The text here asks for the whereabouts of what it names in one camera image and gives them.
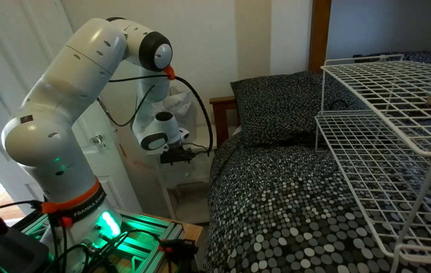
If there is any white cabinet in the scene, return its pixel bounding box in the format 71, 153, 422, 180
145, 123, 218, 224

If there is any white drawer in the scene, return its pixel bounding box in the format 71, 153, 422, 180
160, 149, 215, 187

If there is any white plastic bag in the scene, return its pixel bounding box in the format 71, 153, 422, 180
151, 89, 198, 141

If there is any wooden headboard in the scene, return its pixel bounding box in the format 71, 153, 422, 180
209, 96, 241, 149

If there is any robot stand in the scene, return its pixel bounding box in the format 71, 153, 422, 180
17, 210, 203, 273

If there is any silver door knob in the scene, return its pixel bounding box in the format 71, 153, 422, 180
90, 134, 107, 149

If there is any black and red clamp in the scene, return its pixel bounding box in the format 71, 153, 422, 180
159, 238, 199, 263

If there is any dotted black pillow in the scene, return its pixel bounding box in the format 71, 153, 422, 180
230, 70, 357, 147

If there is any dotted black duvet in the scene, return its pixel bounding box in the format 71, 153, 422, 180
203, 129, 431, 273

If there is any black box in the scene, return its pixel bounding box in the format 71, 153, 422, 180
0, 210, 53, 273

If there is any white door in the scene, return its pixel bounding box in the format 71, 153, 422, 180
0, 0, 144, 215

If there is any black cable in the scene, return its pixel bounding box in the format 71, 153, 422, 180
45, 229, 163, 273

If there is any wooden post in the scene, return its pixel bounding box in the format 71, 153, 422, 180
308, 0, 332, 72

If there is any white wire rack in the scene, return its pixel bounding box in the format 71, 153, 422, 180
314, 54, 431, 273

